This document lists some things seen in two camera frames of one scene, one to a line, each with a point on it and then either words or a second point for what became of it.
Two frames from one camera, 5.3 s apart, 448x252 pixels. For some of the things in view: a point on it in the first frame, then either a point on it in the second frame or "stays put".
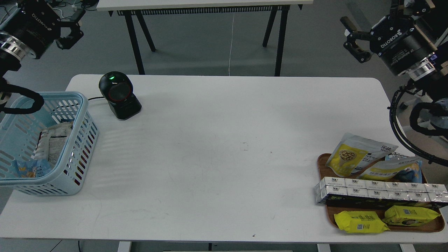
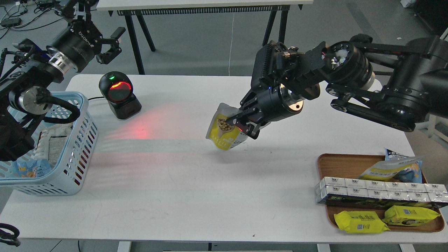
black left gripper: x=37 y=25 to x=73 y=49
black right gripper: x=396 y=39 to x=262 y=105
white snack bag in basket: x=51 y=142 stays put
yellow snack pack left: x=357 y=222 stays put
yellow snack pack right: x=399 y=215 stays put
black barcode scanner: x=117 y=87 stays put
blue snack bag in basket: x=32 y=168 stays put
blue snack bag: x=413 y=174 stays put
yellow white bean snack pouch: x=352 y=153 to x=223 y=135
